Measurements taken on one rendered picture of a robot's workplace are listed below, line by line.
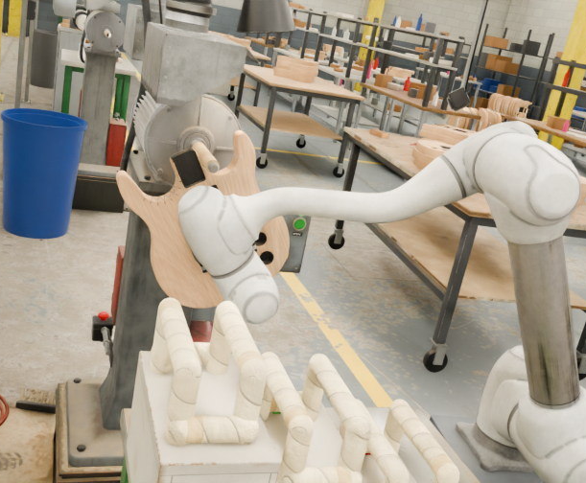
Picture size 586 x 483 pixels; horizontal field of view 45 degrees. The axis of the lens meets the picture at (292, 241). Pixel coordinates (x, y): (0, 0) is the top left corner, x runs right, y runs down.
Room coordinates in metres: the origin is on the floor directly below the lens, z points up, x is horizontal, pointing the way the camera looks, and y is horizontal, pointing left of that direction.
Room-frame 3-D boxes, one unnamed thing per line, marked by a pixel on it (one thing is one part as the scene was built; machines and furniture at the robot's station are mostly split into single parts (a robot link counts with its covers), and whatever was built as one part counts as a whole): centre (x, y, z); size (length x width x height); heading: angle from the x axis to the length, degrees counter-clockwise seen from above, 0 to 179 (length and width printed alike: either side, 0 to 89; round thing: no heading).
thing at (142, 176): (2.02, 0.38, 1.11); 0.36 x 0.24 x 0.04; 21
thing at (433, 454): (0.97, -0.26, 1.04); 0.20 x 0.03 x 0.03; 20
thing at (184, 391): (0.75, 0.09, 1.15); 0.03 x 0.03 x 0.09
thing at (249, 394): (0.78, 0.01, 1.15); 0.03 x 0.03 x 0.09
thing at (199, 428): (0.75, 0.05, 1.12); 0.11 x 0.03 x 0.03; 111
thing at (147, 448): (0.84, 0.08, 1.02); 0.27 x 0.15 x 0.17; 21
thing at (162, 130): (1.96, 0.35, 1.25); 0.41 x 0.27 x 0.26; 21
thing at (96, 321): (2.13, 0.55, 0.46); 0.25 x 0.07 x 0.08; 21
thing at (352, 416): (0.91, -0.11, 1.12); 0.20 x 0.03 x 0.03; 20
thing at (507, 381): (1.54, -0.61, 0.87); 0.18 x 0.16 x 0.22; 13
